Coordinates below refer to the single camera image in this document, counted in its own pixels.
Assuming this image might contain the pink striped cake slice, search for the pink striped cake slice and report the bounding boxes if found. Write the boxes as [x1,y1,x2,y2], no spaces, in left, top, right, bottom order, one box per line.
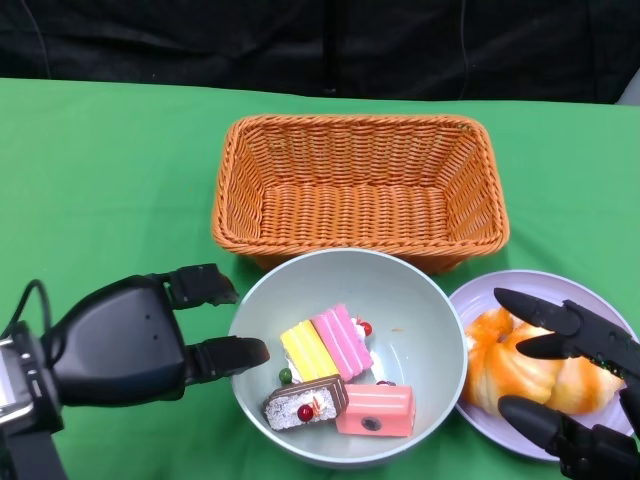
[309,303,376,381]

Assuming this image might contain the chocolate cake slice with cherry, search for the chocolate cake slice with cherry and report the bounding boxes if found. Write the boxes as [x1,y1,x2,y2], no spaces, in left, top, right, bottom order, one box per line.
[263,373,350,434]

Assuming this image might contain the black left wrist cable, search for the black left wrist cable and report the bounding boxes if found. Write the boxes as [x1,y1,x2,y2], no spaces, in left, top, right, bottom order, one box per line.
[0,278,54,341]

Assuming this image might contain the orange wicker basket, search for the orange wicker basket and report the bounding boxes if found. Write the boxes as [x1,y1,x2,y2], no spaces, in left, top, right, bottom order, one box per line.
[211,114,511,274]

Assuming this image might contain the pale grey background object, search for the pale grey background object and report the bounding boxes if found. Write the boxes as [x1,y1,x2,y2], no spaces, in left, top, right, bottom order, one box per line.
[618,74,640,107]

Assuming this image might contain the pale lavender plate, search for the pale lavender plate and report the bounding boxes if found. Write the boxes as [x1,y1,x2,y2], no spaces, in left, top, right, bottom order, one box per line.
[448,269,636,462]

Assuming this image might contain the grey-green bowl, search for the grey-green bowl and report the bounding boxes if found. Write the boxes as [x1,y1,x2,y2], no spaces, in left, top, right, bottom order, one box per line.
[227,247,469,470]

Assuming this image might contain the black backdrop curtain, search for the black backdrop curtain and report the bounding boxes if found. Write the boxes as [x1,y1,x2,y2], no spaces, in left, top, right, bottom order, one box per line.
[0,0,640,107]

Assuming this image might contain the yellow striped cake slice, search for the yellow striped cake slice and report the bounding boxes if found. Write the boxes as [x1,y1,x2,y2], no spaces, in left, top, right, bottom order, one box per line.
[278,319,341,386]

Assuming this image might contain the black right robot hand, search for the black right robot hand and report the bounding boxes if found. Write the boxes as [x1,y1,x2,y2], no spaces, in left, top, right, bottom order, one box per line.
[492,287,640,480]

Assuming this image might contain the salmon pink cake block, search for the salmon pink cake block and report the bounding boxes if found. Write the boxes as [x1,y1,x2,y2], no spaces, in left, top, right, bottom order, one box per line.
[334,383,417,439]

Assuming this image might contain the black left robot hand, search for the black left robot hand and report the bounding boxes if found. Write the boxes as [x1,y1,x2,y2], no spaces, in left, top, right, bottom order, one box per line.
[42,263,271,407]

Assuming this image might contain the green tablecloth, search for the green tablecloth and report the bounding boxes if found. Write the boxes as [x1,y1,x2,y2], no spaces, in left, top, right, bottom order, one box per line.
[0,75,640,480]

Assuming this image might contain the orange striped bread bun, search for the orange striped bread bun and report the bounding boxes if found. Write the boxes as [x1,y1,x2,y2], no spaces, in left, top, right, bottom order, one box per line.
[462,306,564,416]
[544,349,626,415]

